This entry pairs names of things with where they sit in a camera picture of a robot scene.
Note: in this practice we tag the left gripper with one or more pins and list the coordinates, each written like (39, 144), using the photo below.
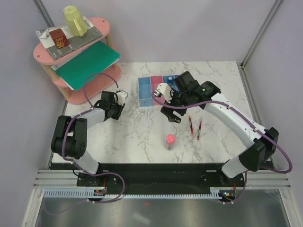
(120, 108)

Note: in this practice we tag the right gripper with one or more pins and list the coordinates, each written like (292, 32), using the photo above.
(171, 117)

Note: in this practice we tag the pink lid clear jar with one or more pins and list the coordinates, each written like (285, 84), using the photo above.
(170, 141)

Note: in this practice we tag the blue cap glue bottle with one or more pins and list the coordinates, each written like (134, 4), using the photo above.
(169, 80)

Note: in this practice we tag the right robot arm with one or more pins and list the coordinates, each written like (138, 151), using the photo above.
(259, 141)

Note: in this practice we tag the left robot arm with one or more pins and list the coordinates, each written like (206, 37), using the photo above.
(70, 135)

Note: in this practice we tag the pink three tier shelf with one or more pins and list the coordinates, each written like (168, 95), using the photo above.
(93, 87)

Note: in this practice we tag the orange marker pen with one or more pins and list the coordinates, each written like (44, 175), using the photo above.
(191, 126)

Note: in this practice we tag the pink marker pen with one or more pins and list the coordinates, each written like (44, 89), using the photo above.
(199, 129)

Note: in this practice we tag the light blue middle drawer box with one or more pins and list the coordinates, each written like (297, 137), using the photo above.
(165, 79)

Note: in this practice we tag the pink drawer box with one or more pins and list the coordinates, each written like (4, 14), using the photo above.
(155, 81)

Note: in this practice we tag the light blue end drawer box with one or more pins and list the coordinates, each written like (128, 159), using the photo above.
(145, 93)

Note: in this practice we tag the green folder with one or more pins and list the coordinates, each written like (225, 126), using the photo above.
(96, 58)

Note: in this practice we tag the grey white notebook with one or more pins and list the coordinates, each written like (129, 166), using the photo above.
(75, 42)

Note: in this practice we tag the red brown box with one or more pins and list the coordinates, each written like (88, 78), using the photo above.
(59, 38)

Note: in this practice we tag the yellow plastic pitcher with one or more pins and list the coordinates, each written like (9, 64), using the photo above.
(74, 21)

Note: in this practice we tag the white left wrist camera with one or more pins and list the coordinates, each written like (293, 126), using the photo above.
(121, 96)

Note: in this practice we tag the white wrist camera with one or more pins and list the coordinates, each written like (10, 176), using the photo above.
(121, 96)
(165, 90)

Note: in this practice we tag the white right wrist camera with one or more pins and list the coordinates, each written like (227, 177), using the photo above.
(165, 90)

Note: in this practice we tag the black table edge rail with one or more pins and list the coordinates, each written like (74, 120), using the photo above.
(171, 179)

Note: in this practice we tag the white cable duct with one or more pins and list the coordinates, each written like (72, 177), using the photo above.
(100, 194)

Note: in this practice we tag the aluminium frame rail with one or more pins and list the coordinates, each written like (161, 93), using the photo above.
(245, 208)

